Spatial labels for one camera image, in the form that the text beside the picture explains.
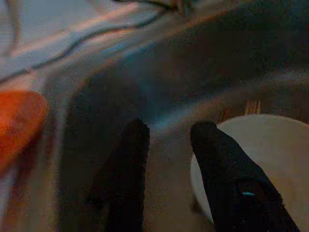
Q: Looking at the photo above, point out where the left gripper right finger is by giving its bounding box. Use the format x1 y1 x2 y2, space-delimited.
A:
190 120 302 232

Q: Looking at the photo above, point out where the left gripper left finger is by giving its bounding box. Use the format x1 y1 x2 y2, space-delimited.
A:
84 118 150 232

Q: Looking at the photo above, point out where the white bowl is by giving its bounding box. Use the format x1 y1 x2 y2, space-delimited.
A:
189 115 309 232

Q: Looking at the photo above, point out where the orange plate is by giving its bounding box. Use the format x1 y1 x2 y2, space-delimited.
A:
0 90 50 155

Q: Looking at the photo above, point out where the steel sink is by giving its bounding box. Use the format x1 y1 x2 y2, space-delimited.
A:
45 0 309 232

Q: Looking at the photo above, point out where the black power cable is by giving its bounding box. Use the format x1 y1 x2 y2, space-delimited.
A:
0 14 169 83

